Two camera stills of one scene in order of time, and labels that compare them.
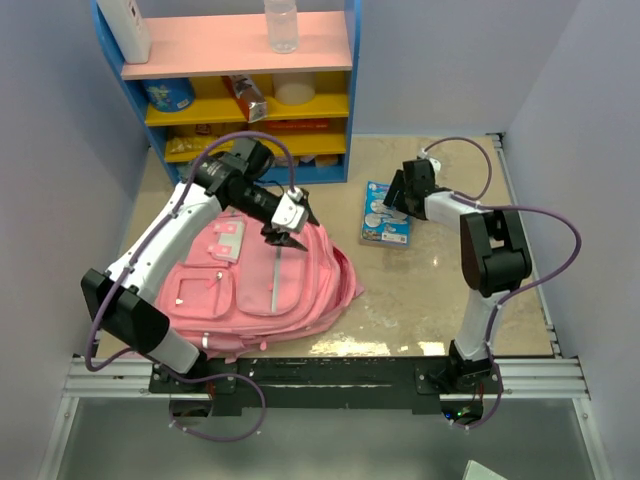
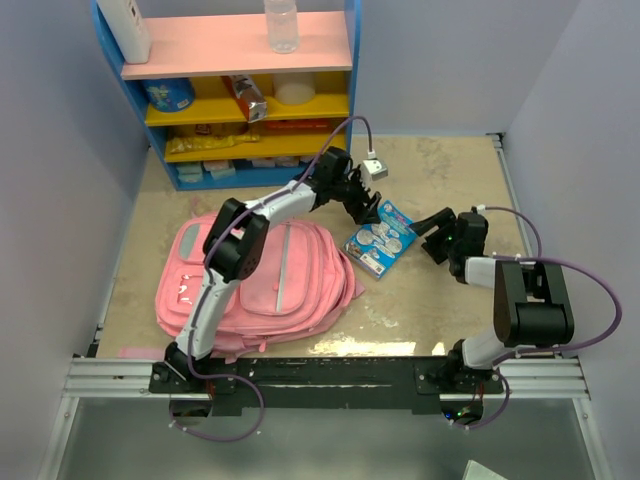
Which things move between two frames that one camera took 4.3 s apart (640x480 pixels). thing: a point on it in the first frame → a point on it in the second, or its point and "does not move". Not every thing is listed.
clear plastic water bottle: x=282 y=21 does not move
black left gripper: x=276 y=238 → x=361 y=214
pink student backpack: x=235 y=290 does not move
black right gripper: x=398 y=185 → x=443 y=217
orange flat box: x=298 y=125 does not move
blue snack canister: x=170 y=94 does not move
